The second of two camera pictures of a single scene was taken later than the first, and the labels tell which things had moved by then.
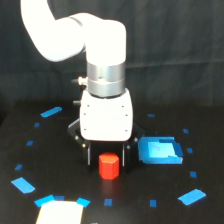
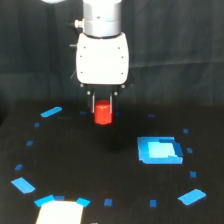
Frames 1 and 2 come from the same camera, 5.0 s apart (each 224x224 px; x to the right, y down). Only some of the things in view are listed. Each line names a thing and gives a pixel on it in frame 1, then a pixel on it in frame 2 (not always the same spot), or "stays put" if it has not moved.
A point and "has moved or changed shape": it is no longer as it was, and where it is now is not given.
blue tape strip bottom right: (192, 196) stays put
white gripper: (106, 118) -> (102, 65)
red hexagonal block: (108, 165) has moved or changed shape
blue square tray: (159, 150) stays put
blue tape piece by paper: (83, 202) stays put
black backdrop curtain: (174, 52) stays put
